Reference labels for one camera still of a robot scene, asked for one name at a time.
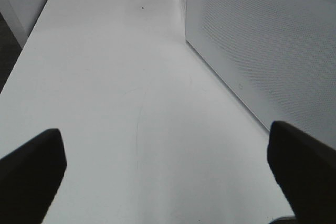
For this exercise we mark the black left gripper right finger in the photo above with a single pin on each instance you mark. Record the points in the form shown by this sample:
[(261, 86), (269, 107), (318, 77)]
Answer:
[(304, 169)]

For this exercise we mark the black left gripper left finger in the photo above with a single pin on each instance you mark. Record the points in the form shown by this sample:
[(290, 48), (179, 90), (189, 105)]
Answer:
[(31, 176)]

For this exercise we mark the white microwave door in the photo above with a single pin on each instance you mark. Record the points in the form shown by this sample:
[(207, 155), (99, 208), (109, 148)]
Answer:
[(278, 57)]

